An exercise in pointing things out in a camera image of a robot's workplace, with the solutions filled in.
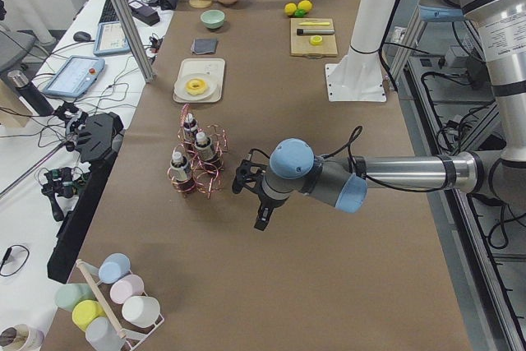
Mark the right whole lemon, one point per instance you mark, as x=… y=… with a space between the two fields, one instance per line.
x=305 y=5

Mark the black keyboard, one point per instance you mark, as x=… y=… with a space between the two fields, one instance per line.
x=108 y=13

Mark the white cup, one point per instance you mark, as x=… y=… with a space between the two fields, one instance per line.
x=141 y=311

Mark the whole lemon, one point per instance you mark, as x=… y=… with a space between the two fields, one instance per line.
x=305 y=5
x=290 y=9

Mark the white round plate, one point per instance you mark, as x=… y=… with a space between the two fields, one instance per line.
x=179 y=87

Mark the green lime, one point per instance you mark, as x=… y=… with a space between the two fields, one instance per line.
x=300 y=13

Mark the yellow glazed donut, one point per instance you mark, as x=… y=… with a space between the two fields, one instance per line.
x=196 y=86

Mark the black computer mouse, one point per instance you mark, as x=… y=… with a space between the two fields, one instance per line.
x=81 y=37

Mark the cream serving tray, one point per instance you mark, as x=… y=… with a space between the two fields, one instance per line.
x=211 y=66

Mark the copper wire bottle rack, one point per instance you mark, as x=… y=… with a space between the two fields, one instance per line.
x=207 y=175

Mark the yellow cup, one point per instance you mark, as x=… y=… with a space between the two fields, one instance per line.
x=85 y=312

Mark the steel cylinder tool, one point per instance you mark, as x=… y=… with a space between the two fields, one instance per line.
x=311 y=32

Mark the paper cup with utensils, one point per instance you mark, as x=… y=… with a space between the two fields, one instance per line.
x=21 y=338

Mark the grey folded cloth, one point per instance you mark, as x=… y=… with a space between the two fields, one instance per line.
x=204 y=46

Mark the grey cup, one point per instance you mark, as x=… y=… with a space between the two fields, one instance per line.
x=101 y=335

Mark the blue cup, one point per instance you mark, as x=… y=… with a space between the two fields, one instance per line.
x=114 y=267

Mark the green bowl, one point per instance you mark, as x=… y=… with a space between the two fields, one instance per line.
x=212 y=19

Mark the wooden cutting board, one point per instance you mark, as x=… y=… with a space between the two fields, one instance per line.
x=300 y=46

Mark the blue teach pendant near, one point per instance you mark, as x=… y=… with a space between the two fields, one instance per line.
x=74 y=77

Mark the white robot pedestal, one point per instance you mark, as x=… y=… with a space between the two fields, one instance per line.
x=358 y=76

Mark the blue teach pendant far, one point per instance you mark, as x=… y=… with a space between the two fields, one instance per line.
x=110 y=39

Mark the left whole lemon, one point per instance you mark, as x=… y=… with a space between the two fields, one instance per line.
x=290 y=9

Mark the pink cup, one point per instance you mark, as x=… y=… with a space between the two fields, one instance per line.
x=126 y=287

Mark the tea bottle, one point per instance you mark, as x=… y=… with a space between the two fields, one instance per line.
x=204 y=147
x=190 y=127
x=181 y=173

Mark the blue teach pendant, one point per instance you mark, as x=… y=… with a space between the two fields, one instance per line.
x=110 y=39
x=74 y=77

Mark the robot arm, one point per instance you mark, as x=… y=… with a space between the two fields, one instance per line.
x=343 y=183

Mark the black thermos bottle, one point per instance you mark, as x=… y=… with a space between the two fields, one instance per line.
x=30 y=93

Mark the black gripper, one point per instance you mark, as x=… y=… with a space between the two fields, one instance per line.
x=267 y=202

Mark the white wire cup rack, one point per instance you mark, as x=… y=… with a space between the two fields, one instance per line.
x=134 y=336

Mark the yellow plastic knife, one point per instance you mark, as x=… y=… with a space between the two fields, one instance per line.
x=315 y=23

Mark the half lemon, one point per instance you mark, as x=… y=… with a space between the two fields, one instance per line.
x=316 y=40

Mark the green cup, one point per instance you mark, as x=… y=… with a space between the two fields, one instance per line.
x=69 y=295

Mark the aluminium frame post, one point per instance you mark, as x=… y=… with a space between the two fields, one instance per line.
x=133 y=38

